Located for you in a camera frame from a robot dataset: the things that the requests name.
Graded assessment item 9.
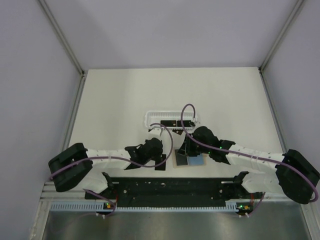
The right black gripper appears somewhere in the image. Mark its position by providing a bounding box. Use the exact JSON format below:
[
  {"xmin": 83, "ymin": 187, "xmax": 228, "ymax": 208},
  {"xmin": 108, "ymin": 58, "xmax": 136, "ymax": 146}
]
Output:
[{"xmin": 177, "ymin": 133, "xmax": 211, "ymax": 157}]

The black VIP card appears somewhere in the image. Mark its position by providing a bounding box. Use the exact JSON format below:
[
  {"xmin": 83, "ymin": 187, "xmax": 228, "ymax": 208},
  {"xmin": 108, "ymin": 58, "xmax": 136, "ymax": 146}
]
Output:
[
  {"xmin": 175, "ymin": 154, "xmax": 188, "ymax": 167},
  {"xmin": 172, "ymin": 129, "xmax": 184, "ymax": 136}
]

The beige card holder wallet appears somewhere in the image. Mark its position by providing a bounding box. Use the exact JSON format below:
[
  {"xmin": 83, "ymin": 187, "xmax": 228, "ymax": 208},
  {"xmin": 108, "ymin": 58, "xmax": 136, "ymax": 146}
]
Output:
[{"xmin": 173, "ymin": 152, "xmax": 207, "ymax": 168}]

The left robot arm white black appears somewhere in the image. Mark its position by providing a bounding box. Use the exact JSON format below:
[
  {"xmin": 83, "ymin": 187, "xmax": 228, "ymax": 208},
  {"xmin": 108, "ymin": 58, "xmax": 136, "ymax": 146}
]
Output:
[{"xmin": 48, "ymin": 137, "xmax": 167, "ymax": 199}]

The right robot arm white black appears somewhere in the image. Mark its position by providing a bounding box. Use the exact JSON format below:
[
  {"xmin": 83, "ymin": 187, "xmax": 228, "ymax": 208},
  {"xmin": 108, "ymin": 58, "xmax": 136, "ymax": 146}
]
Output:
[{"xmin": 178, "ymin": 126, "xmax": 320, "ymax": 205}]

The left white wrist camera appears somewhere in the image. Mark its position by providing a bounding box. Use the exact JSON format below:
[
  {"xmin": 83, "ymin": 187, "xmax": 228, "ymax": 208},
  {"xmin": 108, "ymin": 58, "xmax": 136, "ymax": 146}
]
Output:
[{"xmin": 148, "ymin": 124, "xmax": 165, "ymax": 139}]

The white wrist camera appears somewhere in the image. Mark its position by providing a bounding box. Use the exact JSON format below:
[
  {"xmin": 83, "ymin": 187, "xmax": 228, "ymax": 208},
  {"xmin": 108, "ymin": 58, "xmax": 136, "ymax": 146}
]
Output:
[
  {"xmin": 148, "ymin": 124, "xmax": 165, "ymax": 139},
  {"xmin": 188, "ymin": 119, "xmax": 201, "ymax": 128}
]

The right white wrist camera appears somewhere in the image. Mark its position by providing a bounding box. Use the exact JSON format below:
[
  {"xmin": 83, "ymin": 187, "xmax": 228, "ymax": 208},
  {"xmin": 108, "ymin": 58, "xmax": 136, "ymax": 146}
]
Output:
[{"xmin": 188, "ymin": 119, "xmax": 201, "ymax": 128}]

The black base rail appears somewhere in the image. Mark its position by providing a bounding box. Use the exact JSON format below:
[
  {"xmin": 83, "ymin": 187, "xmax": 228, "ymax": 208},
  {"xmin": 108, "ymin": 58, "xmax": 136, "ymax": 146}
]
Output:
[{"xmin": 99, "ymin": 177, "xmax": 263, "ymax": 208}]

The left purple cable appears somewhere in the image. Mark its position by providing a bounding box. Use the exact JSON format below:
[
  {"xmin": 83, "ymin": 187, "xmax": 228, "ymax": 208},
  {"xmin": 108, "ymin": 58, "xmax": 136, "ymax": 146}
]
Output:
[{"xmin": 48, "ymin": 123, "xmax": 175, "ymax": 217}]

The purple cable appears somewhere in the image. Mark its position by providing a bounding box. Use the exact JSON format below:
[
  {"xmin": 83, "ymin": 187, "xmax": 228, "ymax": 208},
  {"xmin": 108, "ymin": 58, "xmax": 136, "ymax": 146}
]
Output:
[
  {"xmin": 48, "ymin": 123, "xmax": 175, "ymax": 217},
  {"xmin": 180, "ymin": 103, "xmax": 317, "ymax": 217}
]

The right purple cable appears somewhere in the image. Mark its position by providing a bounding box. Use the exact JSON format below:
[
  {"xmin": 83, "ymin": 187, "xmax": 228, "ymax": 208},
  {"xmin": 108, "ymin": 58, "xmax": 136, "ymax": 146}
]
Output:
[{"xmin": 180, "ymin": 103, "xmax": 317, "ymax": 217}]

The white slotted cable duct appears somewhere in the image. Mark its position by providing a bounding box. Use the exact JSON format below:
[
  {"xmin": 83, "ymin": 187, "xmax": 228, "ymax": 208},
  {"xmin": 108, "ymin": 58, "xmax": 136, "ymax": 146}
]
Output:
[{"xmin": 50, "ymin": 200, "xmax": 240, "ymax": 213}]

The left aluminium frame post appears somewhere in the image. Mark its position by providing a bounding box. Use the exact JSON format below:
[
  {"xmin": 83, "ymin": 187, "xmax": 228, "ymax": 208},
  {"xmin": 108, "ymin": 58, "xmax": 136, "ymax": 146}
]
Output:
[{"xmin": 36, "ymin": 0, "xmax": 85, "ymax": 76}]

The aluminium frame post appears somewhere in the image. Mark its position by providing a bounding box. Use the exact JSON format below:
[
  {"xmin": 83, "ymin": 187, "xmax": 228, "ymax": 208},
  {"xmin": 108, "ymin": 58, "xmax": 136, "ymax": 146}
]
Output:
[
  {"xmin": 36, "ymin": 0, "xmax": 85, "ymax": 76},
  {"xmin": 258, "ymin": 0, "xmax": 307, "ymax": 75}
]

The right aluminium frame post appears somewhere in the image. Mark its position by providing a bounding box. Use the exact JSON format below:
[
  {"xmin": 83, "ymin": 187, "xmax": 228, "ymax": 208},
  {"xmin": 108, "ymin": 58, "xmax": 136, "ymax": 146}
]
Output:
[{"xmin": 258, "ymin": 0, "xmax": 307, "ymax": 75}]

